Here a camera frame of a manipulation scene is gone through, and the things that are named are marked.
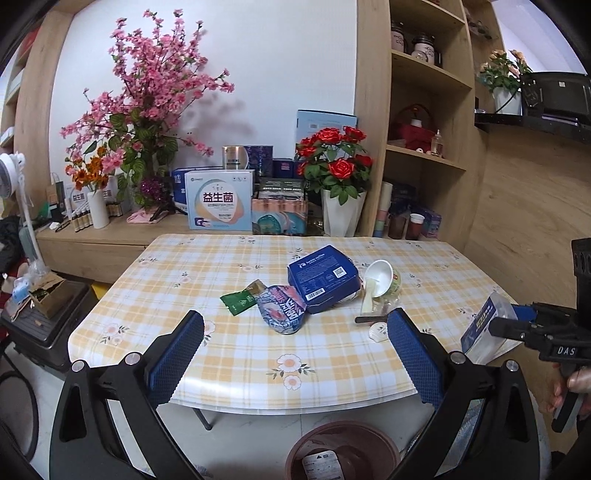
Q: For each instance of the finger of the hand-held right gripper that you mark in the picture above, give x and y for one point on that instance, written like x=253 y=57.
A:
x=508 y=328
x=524 y=314

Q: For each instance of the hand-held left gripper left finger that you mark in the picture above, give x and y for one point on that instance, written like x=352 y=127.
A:
x=175 y=357

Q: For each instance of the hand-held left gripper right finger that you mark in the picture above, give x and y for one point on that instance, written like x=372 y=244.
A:
x=415 y=360

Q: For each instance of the clear plastic packet blue print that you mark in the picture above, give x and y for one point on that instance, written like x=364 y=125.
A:
x=480 y=337

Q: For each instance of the small white sachet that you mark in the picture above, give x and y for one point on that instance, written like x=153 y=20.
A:
x=381 y=332

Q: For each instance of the thin dark strip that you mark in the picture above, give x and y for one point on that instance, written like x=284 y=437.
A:
x=369 y=319

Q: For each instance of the green foil sachet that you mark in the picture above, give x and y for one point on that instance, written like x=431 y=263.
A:
x=238 y=301

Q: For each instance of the white paper bowl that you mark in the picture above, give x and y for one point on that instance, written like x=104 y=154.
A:
x=381 y=277

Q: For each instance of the brown round trash bin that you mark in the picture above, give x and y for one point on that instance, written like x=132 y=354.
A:
x=369 y=443

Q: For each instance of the blue pink snack bag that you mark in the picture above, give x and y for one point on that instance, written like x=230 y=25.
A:
x=281 y=311

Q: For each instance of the dark blue cardboard box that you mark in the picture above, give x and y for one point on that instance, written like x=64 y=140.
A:
x=318 y=274

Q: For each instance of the person's right hand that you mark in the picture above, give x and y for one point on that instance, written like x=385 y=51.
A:
x=581 y=382

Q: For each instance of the black table leg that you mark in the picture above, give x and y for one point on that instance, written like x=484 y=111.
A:
x=203 y=419

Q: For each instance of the black hard case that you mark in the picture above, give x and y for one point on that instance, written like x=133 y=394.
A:
x=51 y=332

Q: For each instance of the small blue purple box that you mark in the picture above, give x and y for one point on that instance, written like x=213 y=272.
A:
x=431 y=224

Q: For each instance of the red paper cup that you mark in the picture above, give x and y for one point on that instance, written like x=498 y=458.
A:
x=416 y=227

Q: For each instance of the brown cup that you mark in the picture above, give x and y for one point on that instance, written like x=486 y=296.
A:
x=398 y=227

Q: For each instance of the low wooden sideboard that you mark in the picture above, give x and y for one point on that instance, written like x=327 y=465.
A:
x=92 y=249

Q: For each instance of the white labelled packet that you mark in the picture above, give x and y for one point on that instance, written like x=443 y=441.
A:
x=323 y=466

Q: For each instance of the open cardboard box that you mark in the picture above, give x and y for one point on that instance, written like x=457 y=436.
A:
x=48 y=295

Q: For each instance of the pink cloth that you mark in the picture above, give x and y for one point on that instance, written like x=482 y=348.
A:
x=143 y=217

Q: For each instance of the small black tripod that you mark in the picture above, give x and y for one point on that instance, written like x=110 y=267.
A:
x=164 y=211

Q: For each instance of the stack of pastel paper cups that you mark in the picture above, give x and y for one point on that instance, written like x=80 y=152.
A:
x=383 y=207

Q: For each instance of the white faceted vase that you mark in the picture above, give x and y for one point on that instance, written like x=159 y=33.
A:
x=341 y=217

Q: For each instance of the white pastel product box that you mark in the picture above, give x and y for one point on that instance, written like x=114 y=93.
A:
x=219 y=201

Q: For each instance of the dark blue printed box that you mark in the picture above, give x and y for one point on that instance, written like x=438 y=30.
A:
x=404 y=196

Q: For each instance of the white ribbed vase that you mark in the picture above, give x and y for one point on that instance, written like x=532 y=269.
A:
x=98 y=210

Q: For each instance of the row of small amber bottles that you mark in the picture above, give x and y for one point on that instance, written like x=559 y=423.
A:
x=78 y=220

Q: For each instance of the purple artificial flower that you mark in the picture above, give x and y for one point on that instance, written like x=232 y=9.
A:
x=152 y=189

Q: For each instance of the shrink-wrapped peach teal pack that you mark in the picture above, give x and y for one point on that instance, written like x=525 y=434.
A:
x=279 y=217

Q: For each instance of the small glass bottle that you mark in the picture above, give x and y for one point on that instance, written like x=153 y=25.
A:
x=437 y=145

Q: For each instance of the black counter ledge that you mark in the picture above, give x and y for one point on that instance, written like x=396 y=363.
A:
x=531 y=123

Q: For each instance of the brown paper bag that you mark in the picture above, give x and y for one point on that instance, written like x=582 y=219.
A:
x=55 y=198

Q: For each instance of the flat dark box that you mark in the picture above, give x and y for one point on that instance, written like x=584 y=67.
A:
x=280 y=188

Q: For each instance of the pile of dark clothes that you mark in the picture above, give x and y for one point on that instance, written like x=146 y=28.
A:
x=7 y=240

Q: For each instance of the orange artificial flowers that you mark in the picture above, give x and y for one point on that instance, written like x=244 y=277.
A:
x=87 y=170

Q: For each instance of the silver box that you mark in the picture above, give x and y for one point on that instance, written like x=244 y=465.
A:
x=235 y=159

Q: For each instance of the red gift basket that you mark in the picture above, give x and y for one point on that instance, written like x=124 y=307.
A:
x=411 y=134

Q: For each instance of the white flower pot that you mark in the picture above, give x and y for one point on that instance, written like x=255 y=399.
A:
x=507 y=101

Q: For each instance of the dark blue patterned box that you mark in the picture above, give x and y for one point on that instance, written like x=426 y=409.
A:
x=261 y=159

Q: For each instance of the dark blue tin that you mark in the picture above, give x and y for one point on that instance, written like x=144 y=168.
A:
x=282 y=168

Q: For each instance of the red artificial roses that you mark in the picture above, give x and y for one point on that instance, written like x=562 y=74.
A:
x=337 y=157

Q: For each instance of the black boxy device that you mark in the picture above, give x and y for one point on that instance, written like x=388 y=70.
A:
x=558 y=92

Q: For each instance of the peach artificial roses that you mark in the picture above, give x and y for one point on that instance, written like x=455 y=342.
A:
x=501 y=71

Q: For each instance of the white standing fan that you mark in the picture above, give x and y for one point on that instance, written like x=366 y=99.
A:
x=9 y=168

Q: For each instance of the large light blue box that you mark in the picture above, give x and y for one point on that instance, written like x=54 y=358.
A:
x=318 y=122

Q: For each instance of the ceramic jar dark lid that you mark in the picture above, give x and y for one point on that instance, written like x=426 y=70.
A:
x=422 y=48
x=398 y=37

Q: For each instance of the wooden shelf unit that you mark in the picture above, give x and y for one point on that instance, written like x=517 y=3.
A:
x=369 y=69

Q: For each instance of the pink blossom artificial plant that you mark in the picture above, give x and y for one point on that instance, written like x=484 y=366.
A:
x=152 y=69

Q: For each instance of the narrow wooden bookcase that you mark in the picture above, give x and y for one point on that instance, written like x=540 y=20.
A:
x=39 y=78

